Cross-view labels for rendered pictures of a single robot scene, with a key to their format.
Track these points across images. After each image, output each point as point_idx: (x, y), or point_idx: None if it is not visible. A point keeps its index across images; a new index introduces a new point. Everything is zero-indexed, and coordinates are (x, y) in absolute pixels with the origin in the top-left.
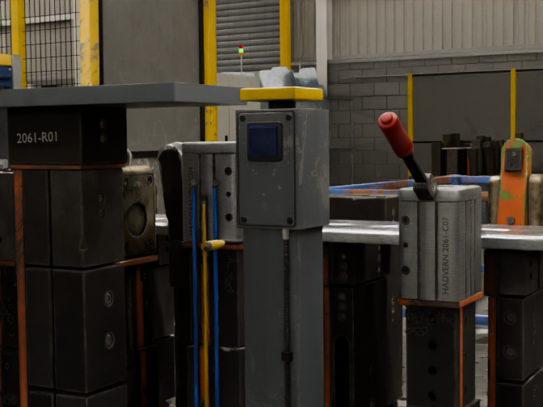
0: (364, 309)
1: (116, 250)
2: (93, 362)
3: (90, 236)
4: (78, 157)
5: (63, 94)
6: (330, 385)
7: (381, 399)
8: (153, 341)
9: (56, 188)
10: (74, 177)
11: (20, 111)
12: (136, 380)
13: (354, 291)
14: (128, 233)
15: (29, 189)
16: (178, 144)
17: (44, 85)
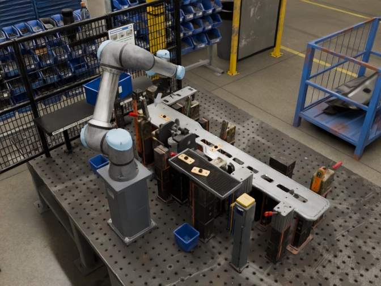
0: (272, 200)
1: (212, 199)
2: (206, 219)
3: (207, 200)
4: (204, 190)
5: (201, 184)
6: (262, 213)
7: None
8: None
9: (200, 191)
10: (203, 192)
11: None
12: (219, 202)
13: (269, 200)
14: None
15: (195, 188)
16: (232, 164)
17: (198, 170)
